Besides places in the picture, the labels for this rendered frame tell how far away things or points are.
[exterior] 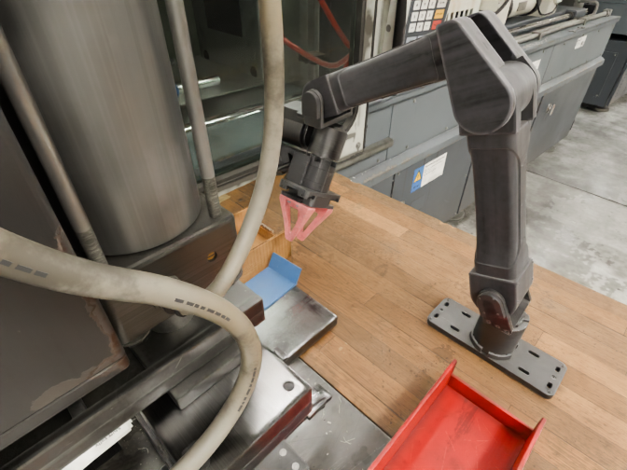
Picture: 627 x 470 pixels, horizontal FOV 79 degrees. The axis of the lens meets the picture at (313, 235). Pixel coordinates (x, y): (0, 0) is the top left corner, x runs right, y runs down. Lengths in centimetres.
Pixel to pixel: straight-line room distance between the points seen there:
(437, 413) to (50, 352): 49
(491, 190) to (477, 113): 10
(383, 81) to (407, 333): 39
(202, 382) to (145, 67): 21
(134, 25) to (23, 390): 16
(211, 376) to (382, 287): 47
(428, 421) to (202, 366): 35
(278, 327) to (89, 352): 44
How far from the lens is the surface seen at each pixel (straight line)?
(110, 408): 29
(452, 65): 47
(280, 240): 73
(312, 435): 56
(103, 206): 21
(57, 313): 19
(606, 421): 69
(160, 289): 17
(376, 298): 70
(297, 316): 64
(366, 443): 56
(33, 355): 20
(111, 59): 19
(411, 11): 125
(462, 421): 60
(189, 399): 31
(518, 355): 68
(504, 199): 51
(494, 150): 49
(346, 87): 57
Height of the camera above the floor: 141
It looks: 38 degrees down
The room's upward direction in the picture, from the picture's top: straight up
